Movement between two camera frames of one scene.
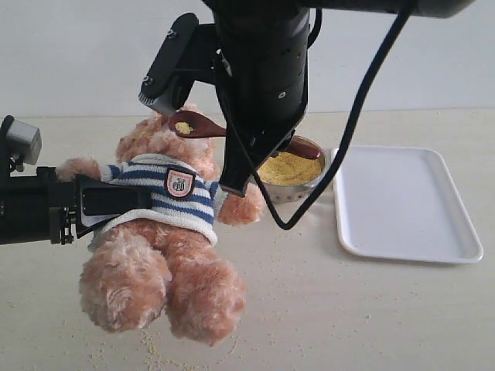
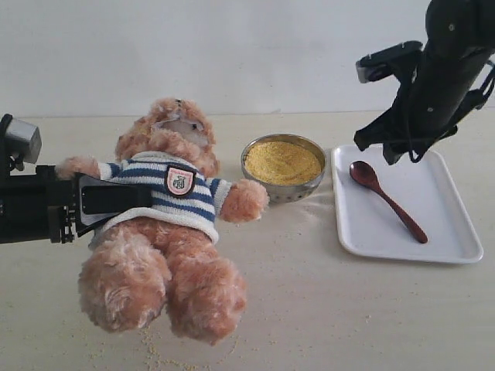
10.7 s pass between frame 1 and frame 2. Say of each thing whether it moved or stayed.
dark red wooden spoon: moved
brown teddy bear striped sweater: stayed
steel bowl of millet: stayed
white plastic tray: stayed
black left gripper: stayed
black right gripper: moved
